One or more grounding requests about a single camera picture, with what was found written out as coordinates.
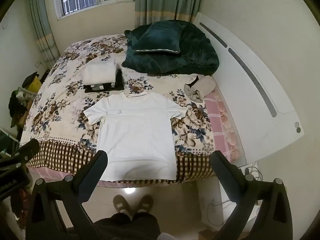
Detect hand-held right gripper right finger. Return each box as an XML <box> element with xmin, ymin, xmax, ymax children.
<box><xmin>211</xmin><ymin>150</ymin><xmax>293</xmax><ymax>240</ymax></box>

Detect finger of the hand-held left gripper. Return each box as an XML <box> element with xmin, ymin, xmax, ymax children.
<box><xmin>0</xmin><ymin>139</ymin><xmax>40</xmax><ymax>170</ymax></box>

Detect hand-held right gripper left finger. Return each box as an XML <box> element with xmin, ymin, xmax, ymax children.
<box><xmin>25</xmin><ymin>150</ymin><xmax>108</xmax><ymax>240</ymax></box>

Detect white t-shirt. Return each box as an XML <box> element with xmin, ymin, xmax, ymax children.
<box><xmin>83</xmin><ymin>92</ymin><xmax>189</xmax><ymax>182</ymax></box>

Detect dark clothes heap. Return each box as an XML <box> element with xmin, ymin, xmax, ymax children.
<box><xmin>8</xmin><ymin>90</ymin><xmax>28</xmax><ymax>128</ymax></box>

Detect green storage rack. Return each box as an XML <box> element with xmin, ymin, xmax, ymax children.
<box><xmin>0</xmin><ymin>127</ymin><xmax>21</xmax><ymax>153</ymax></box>

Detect white nightstand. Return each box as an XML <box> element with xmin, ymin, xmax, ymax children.
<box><xmin>196</xmin><ymin>162</ymin><xmax>259</xmax><ymax>230</ymax></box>

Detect person's left shoe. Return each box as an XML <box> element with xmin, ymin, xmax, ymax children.
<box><xmin>113</xmin><ymin>195</ymin><xmax>132</xmax><ymax>217</ymax></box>

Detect person's shoe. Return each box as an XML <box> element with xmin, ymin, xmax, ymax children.
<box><xmin>113</xmin><ymin>195</ymin><xmax>132</xmax><ymax>217</ymax></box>
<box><xmin>136</xmin><ymin>194</ymin><xmax>154</xmax><ymax>214</ymax></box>

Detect floral bed blanket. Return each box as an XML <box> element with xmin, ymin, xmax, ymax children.
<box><xmin>19</xmin><ymin>34</ymin><xmax>216</xmax><ymax>181</ymax></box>

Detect yellow box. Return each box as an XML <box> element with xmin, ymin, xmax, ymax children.
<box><xmin>21</xmin><ymin>76</ymin><xmax>42</xmax><ymax>96</ymax></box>

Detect person's right shoe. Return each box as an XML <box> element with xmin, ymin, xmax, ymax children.
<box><xmin>136</xmin><ymin>194</ymin><xmax>154</xmax><ymax>214</ymax></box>

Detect black hat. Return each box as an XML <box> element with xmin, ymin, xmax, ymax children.
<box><xmin>22</xmin><ymin>72</ymin><xmax>39</xmax><ymax>87</ymax></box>

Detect white bed headboard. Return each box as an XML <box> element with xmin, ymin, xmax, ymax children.
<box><xmin>194</xmin><ymin>12</ymin><xmax>306</xmax><ymax>167</ymax></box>

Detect person's legs in black pants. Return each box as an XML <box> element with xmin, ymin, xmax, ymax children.
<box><xmin>94</xmin><ymin>211</ymin><xmax>161</xmax><ymax>240</ymax></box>

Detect beige crumpled garment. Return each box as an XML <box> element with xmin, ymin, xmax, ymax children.
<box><xmin>184</xmin><ymin>74</ymin><xmax>217</xmax><ymax>103</ymax></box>

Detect folded black garment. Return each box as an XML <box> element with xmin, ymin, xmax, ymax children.
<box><xmin>84</xmin><ymin>69</ymin><xmax>125</xmax><ymax>93</ymax></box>

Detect folded cream white garment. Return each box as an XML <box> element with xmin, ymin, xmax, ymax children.
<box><xmin>83</xmin><ymin>58</ymin><xmax>117</xmax><ymax>86</ymax></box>

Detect dark green plush blanket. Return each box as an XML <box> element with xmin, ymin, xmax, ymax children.
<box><xmin>122</xmin><ymin>20</ymin><xmax>220</xmax><ymax>77</ymax></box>

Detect green curtain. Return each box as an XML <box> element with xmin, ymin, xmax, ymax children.
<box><xmin>134</xmin><ymin>0</ymin><xmax>206</xmax><ymax>28</ymax></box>
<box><xmin>27</xmin><ymin>0</ymin><xmax>61</xmax><ymax>67</ymax></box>

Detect dark green plush pillow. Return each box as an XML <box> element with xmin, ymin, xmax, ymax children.
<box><xmin>131</xmin><ymin>21</ymin><xmax>187</xmax><ymax>55</ymax></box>

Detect white cable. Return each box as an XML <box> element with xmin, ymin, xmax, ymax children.
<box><xmin>206</xmin><ymin>197</ymin><xmax>236</xmax><ymax>221</ymax></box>

